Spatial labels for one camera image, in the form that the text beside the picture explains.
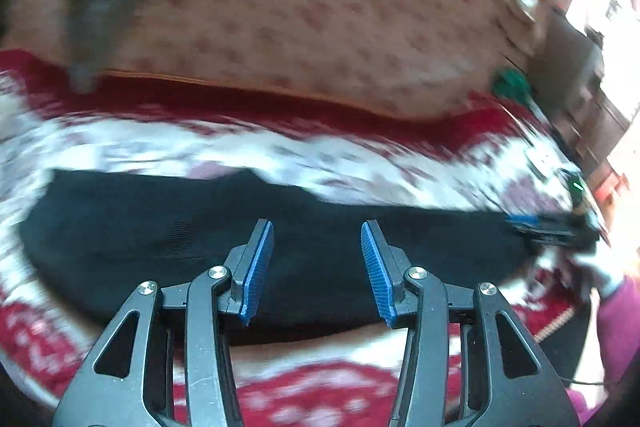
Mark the dark wooden furniture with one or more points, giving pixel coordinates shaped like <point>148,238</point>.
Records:
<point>566,74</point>

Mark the right hand white glove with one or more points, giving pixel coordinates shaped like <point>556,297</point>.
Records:
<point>603,269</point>

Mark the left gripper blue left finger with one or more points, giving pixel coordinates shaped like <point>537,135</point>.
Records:
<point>248,265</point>

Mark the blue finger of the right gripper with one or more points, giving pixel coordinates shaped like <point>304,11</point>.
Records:
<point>523,221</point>

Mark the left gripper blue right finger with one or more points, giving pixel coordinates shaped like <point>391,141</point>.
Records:
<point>386,267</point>

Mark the red white floral blanket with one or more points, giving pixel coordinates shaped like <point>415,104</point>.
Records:
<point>475,159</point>

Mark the floral pink quilt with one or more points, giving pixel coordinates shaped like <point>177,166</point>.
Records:
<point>411,59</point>

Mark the black pants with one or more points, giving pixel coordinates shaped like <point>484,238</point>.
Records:
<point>94,236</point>

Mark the pink sleeve right forearm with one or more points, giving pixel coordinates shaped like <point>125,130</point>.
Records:
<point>618,329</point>

